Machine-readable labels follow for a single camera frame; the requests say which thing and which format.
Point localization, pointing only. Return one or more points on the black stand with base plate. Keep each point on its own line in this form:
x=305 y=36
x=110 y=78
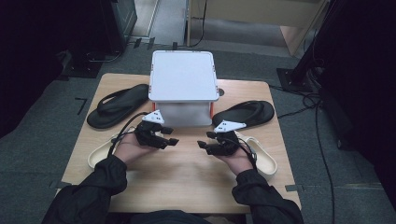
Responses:
x=292 y=79

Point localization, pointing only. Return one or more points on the person's left hand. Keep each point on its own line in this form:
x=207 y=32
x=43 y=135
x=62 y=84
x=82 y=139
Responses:
x=130 y=150

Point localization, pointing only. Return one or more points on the black flat stand base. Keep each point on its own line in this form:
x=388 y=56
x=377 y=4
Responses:
x=81 y=70

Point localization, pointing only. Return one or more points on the black flip-flop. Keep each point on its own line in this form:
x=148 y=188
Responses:
x=249 y=112
x=120 y=104

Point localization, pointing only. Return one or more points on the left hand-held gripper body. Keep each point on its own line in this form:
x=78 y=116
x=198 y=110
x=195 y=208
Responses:
x=149 y=133

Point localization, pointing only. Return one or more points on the person's right hand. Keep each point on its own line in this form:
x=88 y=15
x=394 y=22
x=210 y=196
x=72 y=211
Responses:
x=238 y=162

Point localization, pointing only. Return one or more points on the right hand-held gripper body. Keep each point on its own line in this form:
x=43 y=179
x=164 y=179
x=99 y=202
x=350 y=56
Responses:
x=225 y=144

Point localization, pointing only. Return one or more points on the black cabinet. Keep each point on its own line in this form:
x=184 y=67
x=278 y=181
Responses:
x=124 y=18

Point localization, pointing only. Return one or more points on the dark curtain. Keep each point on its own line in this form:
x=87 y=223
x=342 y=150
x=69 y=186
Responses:
x=367 y=77
x=37 y=46

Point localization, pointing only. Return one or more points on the grey floor tape strip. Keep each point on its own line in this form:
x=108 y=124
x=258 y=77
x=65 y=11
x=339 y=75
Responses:
x=293 y=187

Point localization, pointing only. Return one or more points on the white two-tier shoe rack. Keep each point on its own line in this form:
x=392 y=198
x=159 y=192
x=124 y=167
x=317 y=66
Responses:
x=183 y=76

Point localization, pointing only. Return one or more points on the light wooden desk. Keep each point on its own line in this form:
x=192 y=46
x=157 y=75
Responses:
x=249 y=7

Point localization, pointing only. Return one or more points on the beige slipper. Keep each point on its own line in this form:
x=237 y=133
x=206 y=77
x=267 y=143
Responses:
x=264 y=159
x=99 y=154

